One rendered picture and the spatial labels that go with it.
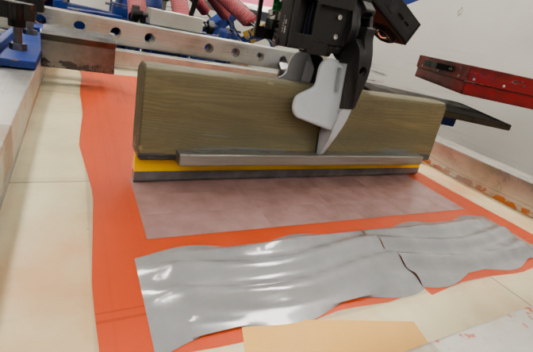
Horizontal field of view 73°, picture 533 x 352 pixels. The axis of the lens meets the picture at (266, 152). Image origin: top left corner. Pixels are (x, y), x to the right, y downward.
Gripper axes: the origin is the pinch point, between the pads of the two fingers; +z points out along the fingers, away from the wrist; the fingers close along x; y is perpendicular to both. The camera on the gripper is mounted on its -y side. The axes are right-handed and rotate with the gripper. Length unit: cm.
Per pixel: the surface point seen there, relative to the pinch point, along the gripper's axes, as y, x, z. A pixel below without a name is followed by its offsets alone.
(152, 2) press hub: -2, -111, -10
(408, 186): -12.8, 3.4, 5.2
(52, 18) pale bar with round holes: 26, -55, -4
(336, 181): -3.1, 1.7, 4.9
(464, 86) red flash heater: -85, -43, -2
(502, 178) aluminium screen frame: -24.3, 7.1, 2.9
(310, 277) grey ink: 9.5, 15.3, 4.1
